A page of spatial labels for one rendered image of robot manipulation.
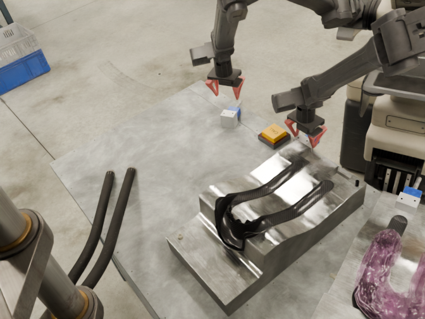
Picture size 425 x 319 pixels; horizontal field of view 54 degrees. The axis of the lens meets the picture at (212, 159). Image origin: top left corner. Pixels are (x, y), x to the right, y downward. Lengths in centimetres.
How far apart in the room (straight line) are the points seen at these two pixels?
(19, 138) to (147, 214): 215
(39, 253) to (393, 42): 70
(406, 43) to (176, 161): 85
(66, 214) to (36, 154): 67
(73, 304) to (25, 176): 217
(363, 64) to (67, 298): 73
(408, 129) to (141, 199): 89
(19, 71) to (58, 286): 325
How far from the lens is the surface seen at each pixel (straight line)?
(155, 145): 151
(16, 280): 66
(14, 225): 68
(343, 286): 102
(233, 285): 103
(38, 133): 328
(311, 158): 128
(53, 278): 78
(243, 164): 136
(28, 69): 396
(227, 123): 149
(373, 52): 89
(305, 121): 128
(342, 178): 123
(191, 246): 111
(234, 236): 109
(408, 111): 144
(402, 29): 85
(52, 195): 273
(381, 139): 147
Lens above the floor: 176
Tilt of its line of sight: 43 degrees down
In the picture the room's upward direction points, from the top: 11 degrees counter-clockwise
